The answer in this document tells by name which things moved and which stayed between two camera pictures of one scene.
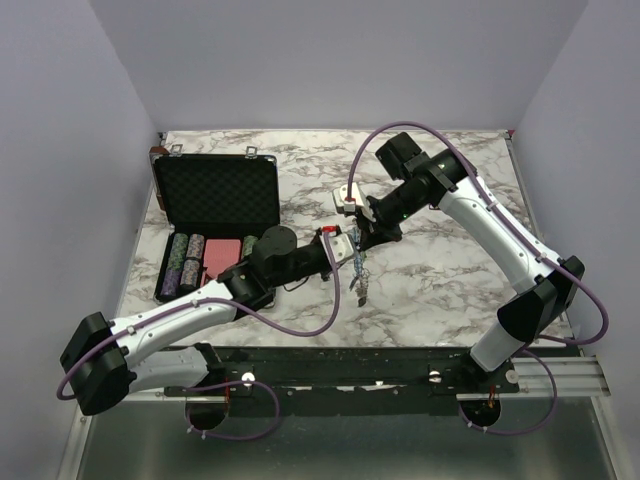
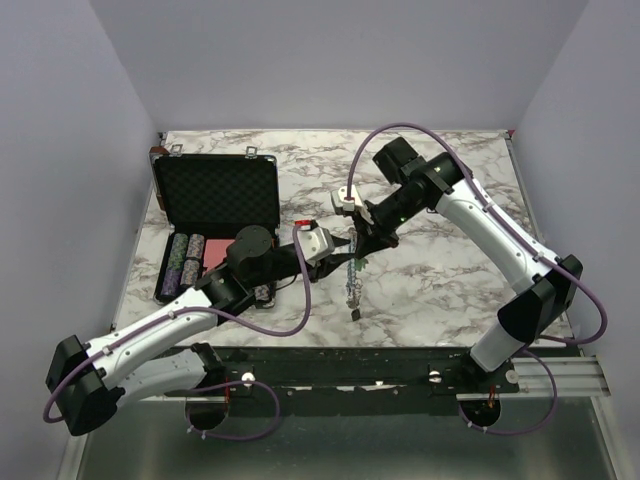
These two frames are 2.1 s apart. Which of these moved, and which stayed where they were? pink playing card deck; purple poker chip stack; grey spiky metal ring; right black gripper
Moved: grey spiky metal ring
Stayed: pink playing card deck; right black gripper; purple poker chip stack
